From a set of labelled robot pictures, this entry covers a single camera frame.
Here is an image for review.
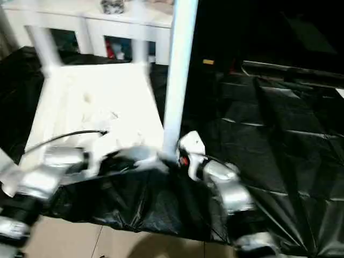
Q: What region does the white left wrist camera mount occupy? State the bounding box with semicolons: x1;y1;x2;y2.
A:
82;144;109;176

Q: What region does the white glass-door cabinet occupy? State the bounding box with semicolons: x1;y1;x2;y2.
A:
2;0;175;66

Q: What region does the black plastic mat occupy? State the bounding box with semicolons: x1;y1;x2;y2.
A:
0;45;344;256

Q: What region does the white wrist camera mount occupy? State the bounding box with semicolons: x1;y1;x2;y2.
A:
178;130;207;181
82;144;109;176

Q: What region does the white plastic table top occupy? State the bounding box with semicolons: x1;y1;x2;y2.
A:
18;60;173;178

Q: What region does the white plastic table leg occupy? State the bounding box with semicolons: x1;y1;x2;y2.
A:
0;148;17;197
25;23;65;75
162;0;200;162
131;0;152;71

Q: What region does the black horizontal bar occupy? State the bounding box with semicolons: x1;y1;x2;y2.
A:
241;60;344;82

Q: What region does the dark furniture with brass label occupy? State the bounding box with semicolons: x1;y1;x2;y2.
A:
188;0;344;70

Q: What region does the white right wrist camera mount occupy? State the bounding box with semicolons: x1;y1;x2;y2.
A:
178;130;207;181

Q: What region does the dark patterned bundle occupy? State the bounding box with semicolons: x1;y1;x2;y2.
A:
100;0;126;15

